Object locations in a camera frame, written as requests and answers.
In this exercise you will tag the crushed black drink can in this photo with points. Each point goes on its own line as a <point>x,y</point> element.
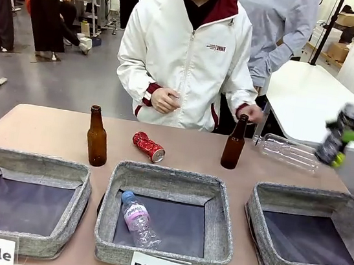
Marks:
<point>345,117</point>

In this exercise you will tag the large clear plastic bottle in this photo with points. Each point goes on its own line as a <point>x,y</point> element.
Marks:
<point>291,155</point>

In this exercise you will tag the brown glass beer bottle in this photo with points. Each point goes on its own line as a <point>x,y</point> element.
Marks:
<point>233,149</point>
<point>97,141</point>

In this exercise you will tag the crushed red soda can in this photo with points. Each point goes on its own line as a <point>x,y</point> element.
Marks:
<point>147,146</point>

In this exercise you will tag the person's right forearm white sleeve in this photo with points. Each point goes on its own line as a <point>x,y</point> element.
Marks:
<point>133,81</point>

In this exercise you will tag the person's left forearm white sleeve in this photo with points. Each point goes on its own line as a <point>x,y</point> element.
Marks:
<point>237,93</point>

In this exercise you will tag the grey fabric basket labelled Plastic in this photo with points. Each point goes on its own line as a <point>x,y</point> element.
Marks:
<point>221,190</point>

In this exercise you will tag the grey fabric basket labelled Can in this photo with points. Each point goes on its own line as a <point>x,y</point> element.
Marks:
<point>259,248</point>

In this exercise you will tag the grey fabric basket labelled Bottle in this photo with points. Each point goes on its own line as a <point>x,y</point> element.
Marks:
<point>64,242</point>

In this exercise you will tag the person's left hand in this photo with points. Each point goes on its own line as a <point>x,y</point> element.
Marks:
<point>252,113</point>

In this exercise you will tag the person's right hand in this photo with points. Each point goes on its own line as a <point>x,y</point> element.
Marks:
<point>165,100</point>

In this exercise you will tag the white side table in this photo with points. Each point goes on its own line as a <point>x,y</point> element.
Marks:
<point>308,101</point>

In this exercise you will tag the large brown cardboard box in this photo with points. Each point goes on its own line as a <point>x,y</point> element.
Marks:
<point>337,52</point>

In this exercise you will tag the black vertical pole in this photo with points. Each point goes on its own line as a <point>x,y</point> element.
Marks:
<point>325,31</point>

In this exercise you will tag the cardboard box on shelf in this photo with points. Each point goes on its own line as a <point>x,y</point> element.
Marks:
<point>351,20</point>

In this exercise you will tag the bystander in blue shirt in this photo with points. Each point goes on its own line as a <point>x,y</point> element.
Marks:
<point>275,28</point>

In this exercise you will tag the person in white jacket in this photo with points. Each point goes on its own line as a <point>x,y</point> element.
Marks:
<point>186,58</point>

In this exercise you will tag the small pink-labelled plastic bottle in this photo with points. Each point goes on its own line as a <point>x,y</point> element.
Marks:
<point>139,219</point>

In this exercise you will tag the white sneaker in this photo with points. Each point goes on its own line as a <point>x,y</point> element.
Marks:
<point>85,46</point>

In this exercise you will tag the bystander in black skirt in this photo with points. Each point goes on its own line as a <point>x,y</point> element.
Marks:
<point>46,7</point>

